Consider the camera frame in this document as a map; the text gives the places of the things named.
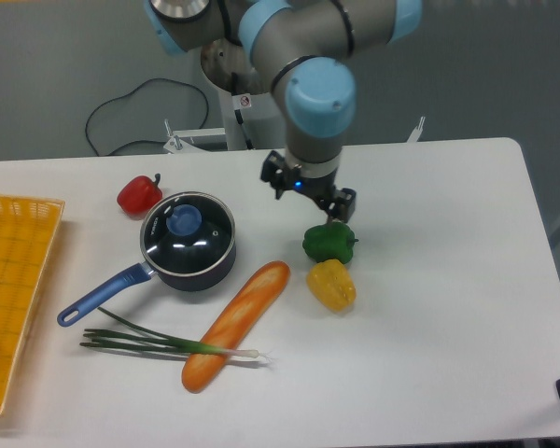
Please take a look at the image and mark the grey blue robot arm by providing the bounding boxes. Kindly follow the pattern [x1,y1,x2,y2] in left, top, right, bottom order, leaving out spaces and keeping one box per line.
[145,1,423,223]

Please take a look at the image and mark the white pedestal base frame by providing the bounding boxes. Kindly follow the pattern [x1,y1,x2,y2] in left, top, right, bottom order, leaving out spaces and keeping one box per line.
[161,115,427,154]

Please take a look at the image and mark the glass lid blue knob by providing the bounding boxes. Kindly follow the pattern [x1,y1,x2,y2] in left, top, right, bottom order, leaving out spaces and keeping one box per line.
[140,190,236,277]

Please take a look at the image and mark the dark saucepan blue handle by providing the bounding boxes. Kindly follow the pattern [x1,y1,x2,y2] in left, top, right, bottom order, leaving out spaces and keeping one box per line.
[57,226,237,328]

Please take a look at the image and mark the green bell pepper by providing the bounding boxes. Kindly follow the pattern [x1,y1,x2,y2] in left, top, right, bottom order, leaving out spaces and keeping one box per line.
[301,221,358,264]

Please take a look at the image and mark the yellow woven basket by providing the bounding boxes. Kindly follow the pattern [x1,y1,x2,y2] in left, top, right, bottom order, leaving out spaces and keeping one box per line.
[0,195,65,415]

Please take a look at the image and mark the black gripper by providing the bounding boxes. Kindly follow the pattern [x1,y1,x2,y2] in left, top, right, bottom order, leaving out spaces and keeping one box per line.
[260,150,357,224]

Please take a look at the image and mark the green spring onion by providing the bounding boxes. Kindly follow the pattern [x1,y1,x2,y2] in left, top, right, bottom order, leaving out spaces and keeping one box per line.
[79,307,273,362]

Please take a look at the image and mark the orange baguette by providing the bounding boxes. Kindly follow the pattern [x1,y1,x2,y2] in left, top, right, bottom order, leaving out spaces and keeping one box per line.
[181,260,290,393]

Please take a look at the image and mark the yellow bell pepper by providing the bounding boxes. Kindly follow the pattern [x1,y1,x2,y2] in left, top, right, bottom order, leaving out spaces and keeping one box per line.
[306,259,357,313]

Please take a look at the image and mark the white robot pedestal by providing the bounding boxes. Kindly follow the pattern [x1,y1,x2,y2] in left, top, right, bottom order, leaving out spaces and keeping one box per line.
[200,39,285,150]

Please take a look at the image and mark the red bell pepper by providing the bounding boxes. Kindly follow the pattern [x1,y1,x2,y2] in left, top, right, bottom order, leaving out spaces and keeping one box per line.
[117,173,163,217]

